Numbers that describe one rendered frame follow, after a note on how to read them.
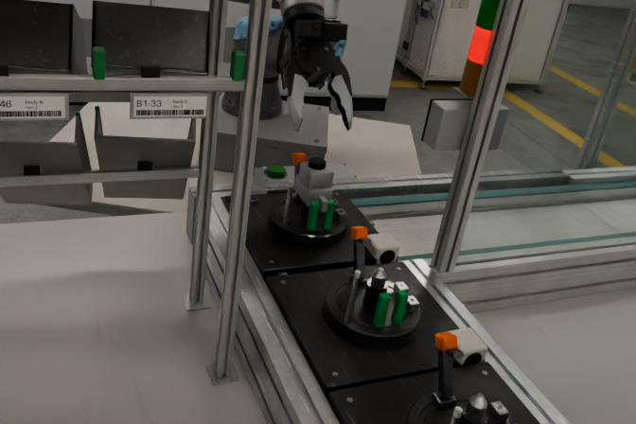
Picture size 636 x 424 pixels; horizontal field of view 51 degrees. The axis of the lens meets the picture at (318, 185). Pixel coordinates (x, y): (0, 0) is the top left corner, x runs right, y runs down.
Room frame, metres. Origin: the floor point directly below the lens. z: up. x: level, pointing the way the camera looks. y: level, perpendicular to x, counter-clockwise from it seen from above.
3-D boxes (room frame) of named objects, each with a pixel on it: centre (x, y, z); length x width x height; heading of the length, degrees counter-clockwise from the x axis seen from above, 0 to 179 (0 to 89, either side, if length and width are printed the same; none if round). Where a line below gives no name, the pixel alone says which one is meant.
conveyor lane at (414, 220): (1.13, -0.27, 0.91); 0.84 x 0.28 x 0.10; 116
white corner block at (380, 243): (0.97, -0.12, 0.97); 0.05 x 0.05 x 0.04; 26
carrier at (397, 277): (0.79, -0.11, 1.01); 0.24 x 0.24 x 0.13; 26
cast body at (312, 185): (1.01, 0.00, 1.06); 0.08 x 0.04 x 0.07; 28
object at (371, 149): (1.53, 0.19, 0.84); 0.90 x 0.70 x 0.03; 92
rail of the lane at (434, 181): (1.28, -0.17, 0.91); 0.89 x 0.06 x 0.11; 116
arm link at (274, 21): (1.58, 0.19, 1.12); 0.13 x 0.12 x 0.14; 85
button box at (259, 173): (1.25, 0.03, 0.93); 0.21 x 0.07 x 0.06; 116
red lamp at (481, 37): (1.00, -0.22, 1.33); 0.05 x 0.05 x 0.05
